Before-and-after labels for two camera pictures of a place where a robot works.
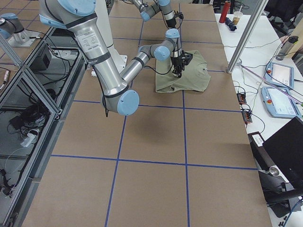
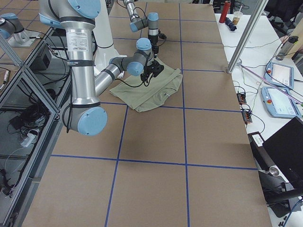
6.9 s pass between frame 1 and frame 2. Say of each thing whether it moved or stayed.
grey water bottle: stayed
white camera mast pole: stayed
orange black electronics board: stayed
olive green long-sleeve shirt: moved
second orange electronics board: stayed
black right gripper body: moved
